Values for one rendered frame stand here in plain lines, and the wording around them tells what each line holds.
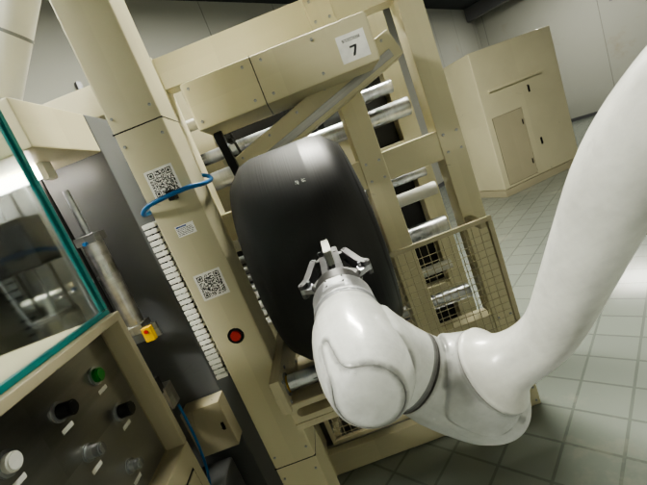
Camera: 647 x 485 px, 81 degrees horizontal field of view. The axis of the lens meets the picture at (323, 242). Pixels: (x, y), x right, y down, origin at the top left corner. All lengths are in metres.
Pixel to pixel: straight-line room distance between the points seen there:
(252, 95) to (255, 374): 0.83
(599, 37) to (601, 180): 11.57
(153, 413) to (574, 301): 0.93
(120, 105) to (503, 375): 0.97
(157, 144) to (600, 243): 0.93
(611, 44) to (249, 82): 10.97
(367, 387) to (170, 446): 0.80
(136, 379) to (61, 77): 3.65
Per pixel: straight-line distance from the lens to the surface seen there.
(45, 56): 4.47
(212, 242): 1.03
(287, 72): 1.28
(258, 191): 0.86
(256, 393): 1.18
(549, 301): 0.39
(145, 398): 1.06
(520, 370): 0.46
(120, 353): 1.03
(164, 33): 5.03
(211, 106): 1.29
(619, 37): 11.83
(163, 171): 1.05
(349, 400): 0.39
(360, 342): 0.39
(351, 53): 1.30
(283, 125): 1.39
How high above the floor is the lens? 1.42
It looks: 12 degrees down
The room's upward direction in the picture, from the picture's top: 21 degrees counter-clockwise
